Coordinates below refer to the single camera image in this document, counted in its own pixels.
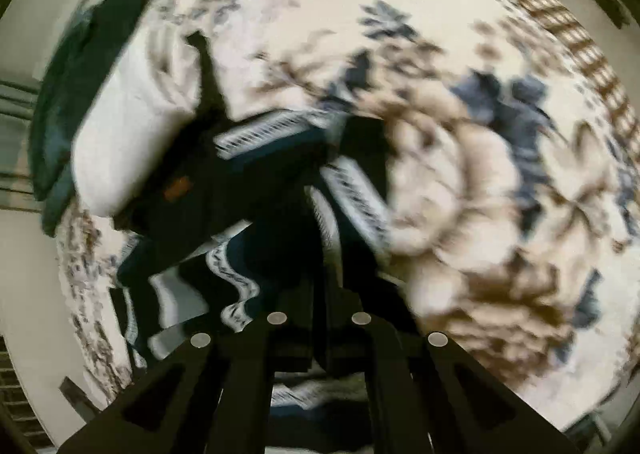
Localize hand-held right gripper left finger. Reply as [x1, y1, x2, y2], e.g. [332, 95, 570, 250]
[57, 311, 292, 454]

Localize dark green blanket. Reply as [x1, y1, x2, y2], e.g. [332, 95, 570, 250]
[27, 0, 151, 239]

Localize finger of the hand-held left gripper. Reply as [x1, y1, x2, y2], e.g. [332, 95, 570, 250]
[186, 30, 232, 129]

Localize bed with floral sheet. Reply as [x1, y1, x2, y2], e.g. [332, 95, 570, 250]
[55, 0, 640, 435]

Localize dark striped garment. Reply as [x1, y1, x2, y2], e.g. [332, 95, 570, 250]
[112, 108, 401, 454]

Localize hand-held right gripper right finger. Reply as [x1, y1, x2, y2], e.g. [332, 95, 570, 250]
[345, 311, 582, 454]

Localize white cloth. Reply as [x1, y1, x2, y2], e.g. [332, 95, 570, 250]
[72, 28, 206, 217]

